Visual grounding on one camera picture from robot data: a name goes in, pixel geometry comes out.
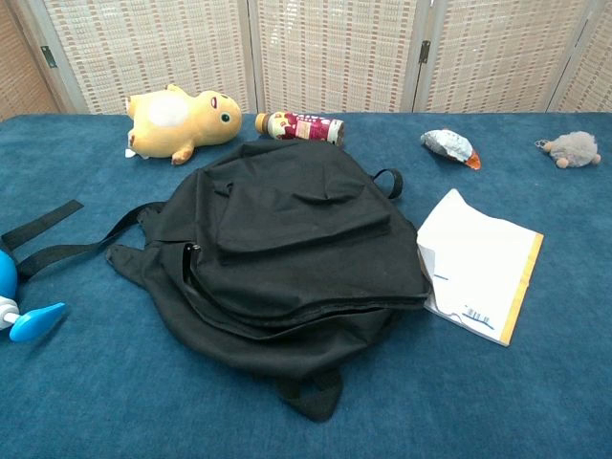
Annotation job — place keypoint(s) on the black fabric backpack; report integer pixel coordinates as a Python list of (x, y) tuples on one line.
[(296, 248)]

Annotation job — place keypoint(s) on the drink bottle with red label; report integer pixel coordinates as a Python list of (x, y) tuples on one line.
[(301, 126)]

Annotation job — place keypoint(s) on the yellow plush toy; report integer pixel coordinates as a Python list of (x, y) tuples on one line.
[(191, 124)]

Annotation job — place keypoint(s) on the silver snack packet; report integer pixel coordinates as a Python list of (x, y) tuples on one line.
[(447, 143)]

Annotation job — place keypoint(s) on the woven folding screen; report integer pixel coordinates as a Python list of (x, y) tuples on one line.
[(334, 48)]

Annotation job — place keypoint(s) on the black metal screen hinge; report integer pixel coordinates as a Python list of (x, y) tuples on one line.
[(48, 56), (424, 51)]

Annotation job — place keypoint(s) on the blue tablecloth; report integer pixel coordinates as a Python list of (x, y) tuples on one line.
[(478, 406)]

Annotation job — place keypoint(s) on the blue detergent bottle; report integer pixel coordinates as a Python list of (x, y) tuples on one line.
[(38, 319)]

